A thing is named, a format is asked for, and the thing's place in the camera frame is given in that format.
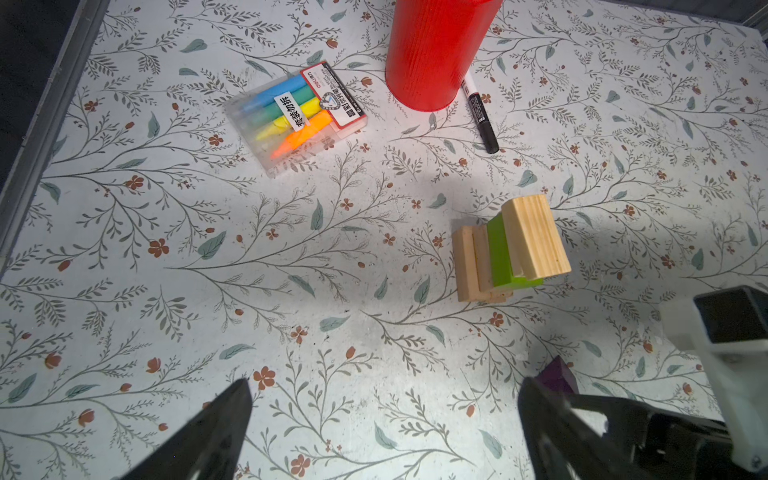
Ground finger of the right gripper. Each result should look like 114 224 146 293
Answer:
567 394 650 456

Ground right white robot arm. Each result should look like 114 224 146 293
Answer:
568 286 767 479

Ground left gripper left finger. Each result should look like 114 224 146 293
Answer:
124 379 252 479

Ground black marker pen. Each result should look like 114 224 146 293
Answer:
461 72 500 154

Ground red pen cup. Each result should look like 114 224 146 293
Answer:
385 0 502 112

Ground purple block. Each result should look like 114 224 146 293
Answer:
535 356 579 394

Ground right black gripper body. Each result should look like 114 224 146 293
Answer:
631 413 756 479

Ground ridged wood block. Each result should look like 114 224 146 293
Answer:
501 194 572 281

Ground colourful crayon box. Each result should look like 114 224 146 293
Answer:
225 61 368 178

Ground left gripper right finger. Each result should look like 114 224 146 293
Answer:
518 378 651 479

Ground wood block numbered 72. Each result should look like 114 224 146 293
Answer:
452 226 513 304

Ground green block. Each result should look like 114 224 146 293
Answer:
487 215 544 293

